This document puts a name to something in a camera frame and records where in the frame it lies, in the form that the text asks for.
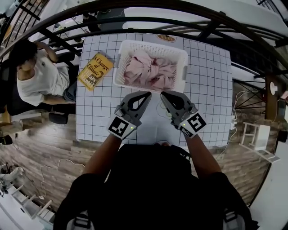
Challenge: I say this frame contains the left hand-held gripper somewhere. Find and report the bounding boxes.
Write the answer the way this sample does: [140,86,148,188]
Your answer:
[108,91,152,141]

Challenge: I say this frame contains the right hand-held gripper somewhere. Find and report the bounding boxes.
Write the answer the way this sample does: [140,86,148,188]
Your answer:
[160,91,207,139]

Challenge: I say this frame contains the pink clothes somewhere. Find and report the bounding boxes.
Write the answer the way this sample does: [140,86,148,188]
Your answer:
[123,49,179,89]

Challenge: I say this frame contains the white plastic basket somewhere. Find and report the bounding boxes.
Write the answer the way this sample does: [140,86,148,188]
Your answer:
[112,40,189,94]

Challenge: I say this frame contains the person's right forearm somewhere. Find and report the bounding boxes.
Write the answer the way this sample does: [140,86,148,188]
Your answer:
[185,133,222,179]

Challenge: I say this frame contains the person's left forearm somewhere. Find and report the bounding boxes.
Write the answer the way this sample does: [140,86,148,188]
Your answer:
[81,134,120,176]

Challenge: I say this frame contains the black box device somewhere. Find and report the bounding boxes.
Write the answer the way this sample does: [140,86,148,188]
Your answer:
[277,130,288,143]

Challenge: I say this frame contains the white grid tablecloth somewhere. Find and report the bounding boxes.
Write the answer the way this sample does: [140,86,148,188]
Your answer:
[75,33,234,148]

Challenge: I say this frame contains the yellow book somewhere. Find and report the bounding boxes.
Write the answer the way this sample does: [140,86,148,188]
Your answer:
[76,52,115,92]

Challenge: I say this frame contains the white power strip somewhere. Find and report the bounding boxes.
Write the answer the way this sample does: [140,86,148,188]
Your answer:
[230,114,238,131]

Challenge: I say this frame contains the black office chair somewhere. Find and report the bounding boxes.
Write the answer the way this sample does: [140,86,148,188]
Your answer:
[0,57,78,125]

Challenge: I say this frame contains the person's black shirt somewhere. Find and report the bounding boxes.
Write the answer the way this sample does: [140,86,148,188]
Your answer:
[54,143,260,230]

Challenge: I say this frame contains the white step stool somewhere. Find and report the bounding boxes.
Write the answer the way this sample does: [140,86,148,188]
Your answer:
[239,121,281,164]

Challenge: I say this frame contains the brown wooden board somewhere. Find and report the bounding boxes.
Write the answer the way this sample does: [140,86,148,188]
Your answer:
[265,75,280,120]

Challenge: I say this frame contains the white round disc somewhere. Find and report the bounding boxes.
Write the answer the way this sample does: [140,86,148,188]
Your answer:
[269,81,279,95]

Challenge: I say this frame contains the black metal railing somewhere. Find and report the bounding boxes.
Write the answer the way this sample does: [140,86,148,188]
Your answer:
[0,0,288,78]

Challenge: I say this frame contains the white shelf unit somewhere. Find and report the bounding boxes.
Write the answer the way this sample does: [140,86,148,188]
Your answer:
[0,165,56,230]

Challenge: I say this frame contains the white cable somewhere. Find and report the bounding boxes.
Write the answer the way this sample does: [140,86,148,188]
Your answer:
[232,89,266,113]
[40,158,86,199]
[216,128,237,160]

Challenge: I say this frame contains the grey shoulder strap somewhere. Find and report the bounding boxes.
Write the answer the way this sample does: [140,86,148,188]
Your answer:
[67,212,95,230]
[222,209,246,230]

